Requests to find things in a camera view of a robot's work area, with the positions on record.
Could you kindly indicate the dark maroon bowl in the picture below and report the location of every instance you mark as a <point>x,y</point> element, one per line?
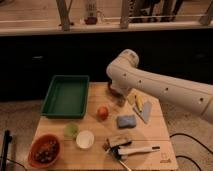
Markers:
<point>112,91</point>

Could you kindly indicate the yellow corn cob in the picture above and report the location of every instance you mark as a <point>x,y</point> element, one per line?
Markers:
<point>139,103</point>

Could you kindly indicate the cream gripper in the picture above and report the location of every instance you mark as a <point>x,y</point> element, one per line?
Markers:
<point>131,98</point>

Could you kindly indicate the white handled brush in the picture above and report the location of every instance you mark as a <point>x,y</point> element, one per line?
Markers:
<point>119,152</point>

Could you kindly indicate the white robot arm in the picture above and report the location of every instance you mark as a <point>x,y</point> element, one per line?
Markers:
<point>192,96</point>

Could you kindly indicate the small dark glass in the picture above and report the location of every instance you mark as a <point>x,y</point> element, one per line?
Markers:
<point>121,102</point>

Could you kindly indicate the red apple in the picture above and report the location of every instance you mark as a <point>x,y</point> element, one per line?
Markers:
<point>102,112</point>

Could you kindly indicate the black stand post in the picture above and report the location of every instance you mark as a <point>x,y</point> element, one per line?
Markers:
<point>3,156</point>

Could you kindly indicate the small green cup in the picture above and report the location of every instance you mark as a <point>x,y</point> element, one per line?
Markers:
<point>71,130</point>

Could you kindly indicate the blue sponge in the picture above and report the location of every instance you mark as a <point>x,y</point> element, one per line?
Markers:
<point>127,121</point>

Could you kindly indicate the orange bowl with food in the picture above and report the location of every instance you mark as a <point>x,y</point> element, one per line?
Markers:
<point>44,152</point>

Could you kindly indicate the grey blue cloth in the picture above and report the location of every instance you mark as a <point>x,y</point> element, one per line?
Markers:
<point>145,113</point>

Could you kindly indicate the green plastic tray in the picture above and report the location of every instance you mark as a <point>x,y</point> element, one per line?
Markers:
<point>66,97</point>

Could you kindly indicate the brown scrub block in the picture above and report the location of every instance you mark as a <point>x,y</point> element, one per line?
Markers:
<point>115,141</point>

